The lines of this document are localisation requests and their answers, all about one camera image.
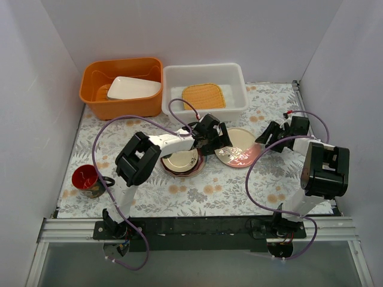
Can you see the cream and pink plate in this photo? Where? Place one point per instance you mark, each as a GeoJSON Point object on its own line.
{"type": "Point", "coordinates": [244, 149]}

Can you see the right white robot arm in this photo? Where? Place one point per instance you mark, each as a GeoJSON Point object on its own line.
{"type": "Point", "coordinates": [324, 174]}

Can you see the red lacquer cup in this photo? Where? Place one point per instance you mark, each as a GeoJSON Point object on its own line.
{"type": "Point", "coordinates": [86, 179]}

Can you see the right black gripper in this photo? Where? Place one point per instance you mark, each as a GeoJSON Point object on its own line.
{"type": "Point", "coordinates": [276, 135]}

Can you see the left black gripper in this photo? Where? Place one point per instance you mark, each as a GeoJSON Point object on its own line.
{"type": "Point", "coordinates": [218, 139]}

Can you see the clear plastic bin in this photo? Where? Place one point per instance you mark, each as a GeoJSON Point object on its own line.
{"type": "Point", "coordinates": [228, 76]}

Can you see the white rectangular dish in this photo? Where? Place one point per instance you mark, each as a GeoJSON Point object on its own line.
{"type": "Point", "coordinates": [125, 88]}

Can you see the cream and black plate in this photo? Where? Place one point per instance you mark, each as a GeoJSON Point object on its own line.
{"type": "Point", "coordinates": [181, 162]}

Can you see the maroon scalloped plate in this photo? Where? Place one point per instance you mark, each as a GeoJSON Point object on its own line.
{"type": "Point", "coordinates": [184, 164]}

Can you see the aluminium frame rail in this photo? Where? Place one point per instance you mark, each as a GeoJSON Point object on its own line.
{"type": "Point", "coordinates": [67, 230]}

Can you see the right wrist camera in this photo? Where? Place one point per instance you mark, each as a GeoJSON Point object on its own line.
{"type": "Point", "coordinates": [287, 122]}

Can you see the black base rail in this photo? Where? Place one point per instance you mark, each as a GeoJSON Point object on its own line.
{"type": "Point", "coordinates": [186, 233]}

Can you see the orange plastic tub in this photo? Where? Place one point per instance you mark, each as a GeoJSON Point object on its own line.
{"type": "Point", "coordinates": [98, 77]}

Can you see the woven bamboo tray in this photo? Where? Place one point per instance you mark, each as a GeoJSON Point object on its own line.
{"type": "Point", "coordinates": [204, 96]}

